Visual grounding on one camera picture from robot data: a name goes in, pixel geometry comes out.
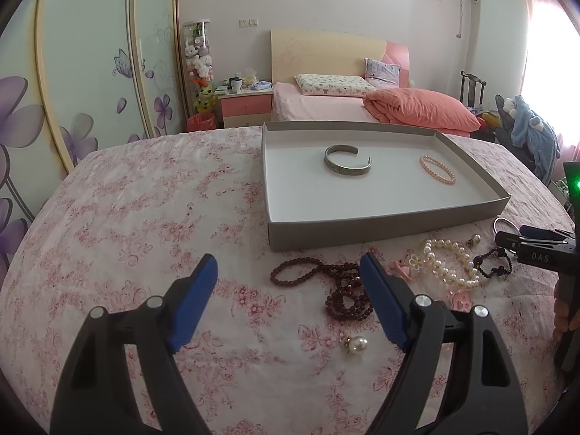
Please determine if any dark red bead necklace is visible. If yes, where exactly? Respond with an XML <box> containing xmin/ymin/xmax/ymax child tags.
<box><xmin>269</xmin><ymin>257</ymin><xmax>380</xmax><ymax>321</ymax></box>

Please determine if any person's right hand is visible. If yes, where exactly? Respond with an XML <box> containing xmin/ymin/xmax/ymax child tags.
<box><xmin>552</xmin><ymin>280</ymin><xmax>579</xmax><ymax>342</ymax></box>

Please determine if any small silver ball earring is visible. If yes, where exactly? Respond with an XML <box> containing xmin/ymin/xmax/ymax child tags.
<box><xmin>466</xmin><ymin>234</ymin><xmax>482</xmax><ymax>249</ymax></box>

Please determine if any blue plush robe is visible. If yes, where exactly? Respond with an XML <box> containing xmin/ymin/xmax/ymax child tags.
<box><xmin>511</xmin><ymin>95</ymin><xmax>560</xmax><ymax>186</ymax></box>

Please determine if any pearl earring pendant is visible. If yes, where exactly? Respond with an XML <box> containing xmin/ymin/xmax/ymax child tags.
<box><xmin>340</xmin><ymin>335</ymin><xmax>369</xmax><ymax>356</ymax></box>

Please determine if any pink curtain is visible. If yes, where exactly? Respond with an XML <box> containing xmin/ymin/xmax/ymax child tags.
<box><xmin>521</xmin><ymin>0</ymin><xmax>579</xmax><ymax>180</ymax></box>

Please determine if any dark wooden chair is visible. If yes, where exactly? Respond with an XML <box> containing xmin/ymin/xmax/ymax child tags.
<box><xmin>459</xmin><ymin>71</ymin><xmax>488</xmax><ymax>108</ymax></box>

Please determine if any pink floral tablecloth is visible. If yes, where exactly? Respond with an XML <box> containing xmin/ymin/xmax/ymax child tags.
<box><xmin>1</xmin><ymin>128</ymin><xmax>573</xmax><ymax>434</ymax></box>

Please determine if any folded coral duvet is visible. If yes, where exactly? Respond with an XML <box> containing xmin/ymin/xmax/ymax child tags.
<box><xmin>363</xmin><ymin>88</ymin><xmax>480</xmax><ymax>137</ymax></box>

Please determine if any grey cardboard tray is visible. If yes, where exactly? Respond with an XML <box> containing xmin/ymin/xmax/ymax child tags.
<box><xmin>261</xmin><ymin>121</ymin><xmax>510</xmax><ymax>252</ymax></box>

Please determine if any silver cuff bangle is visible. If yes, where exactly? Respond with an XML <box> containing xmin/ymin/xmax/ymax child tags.
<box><xmin>323</xmin><ymin>144</ymin><xmax>373</xmax><ymax>177</ymax></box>

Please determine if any purple patterned pillow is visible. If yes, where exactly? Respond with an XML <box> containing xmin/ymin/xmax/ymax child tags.
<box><xmin>365</xmin><ymin>58</ymin><xmax>401</xmax><ymax>90</ymax></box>

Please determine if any floral white pillow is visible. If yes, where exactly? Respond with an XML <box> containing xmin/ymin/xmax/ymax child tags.
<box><xmin>295</xmin><ymin>74</ymin><xmax>374</xmax><ymax>98</ymax></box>

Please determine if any red waste bin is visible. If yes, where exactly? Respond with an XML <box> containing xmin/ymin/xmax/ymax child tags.
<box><xmin>186</xmin><ymin>112</ymin><xmax>217</xmax><ymax>133</ymax></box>

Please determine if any pink bedside cabinet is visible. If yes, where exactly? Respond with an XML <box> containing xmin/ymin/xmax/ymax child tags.
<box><xmin>215</xmin><ymin>86</ymin><xmax>273</xmax><ymax>129</ymax></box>

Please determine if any pink bed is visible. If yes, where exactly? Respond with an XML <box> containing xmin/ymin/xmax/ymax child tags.
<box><xmin>270</xmin><ymin>29</ymin><xmax>480</xmax><ymax>137</ymax></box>

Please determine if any white mug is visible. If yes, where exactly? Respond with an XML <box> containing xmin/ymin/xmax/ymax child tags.
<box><xmin>229</xmin><ymin>76</ymin><xmax>243</xmax><ymax>93</ymax></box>

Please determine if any floral sliding wardrobe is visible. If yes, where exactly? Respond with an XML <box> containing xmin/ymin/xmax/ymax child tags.
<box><xmin>1</xmin><ymin>0</ymin><xmax>185</xmax><ymax>268</ymax></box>

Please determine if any plush toy display tube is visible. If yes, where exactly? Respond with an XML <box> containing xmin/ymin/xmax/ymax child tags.
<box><xmin>182</xmin><ymin>19</ymin><xmax>214</xmax><ymax>116</ymax></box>

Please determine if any black bead bracelet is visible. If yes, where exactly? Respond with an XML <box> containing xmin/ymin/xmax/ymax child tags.
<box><xmin>472</xmin><ymin>246</ymin><xmax>514</xmax><ymax>280</ymax></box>

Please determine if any white pearl bracelet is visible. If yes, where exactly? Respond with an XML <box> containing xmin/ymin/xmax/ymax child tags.
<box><xmin>420</xmin><ymin>237</ymin><xmax>483</xmax><ymax>290</ymax></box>

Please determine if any pink flower bead necklace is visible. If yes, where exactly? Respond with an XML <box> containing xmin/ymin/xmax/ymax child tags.
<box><xmin>386</xmin><ymin>253</ymin><xmax>473</xmax><ymax>312</ymax></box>

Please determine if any pink bead bracelet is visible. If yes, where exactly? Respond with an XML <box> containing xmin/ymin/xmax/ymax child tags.
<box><xmin>419</xmin><ymin>154</ymin><xmax>456</xmax><ymax>187</ymax></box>

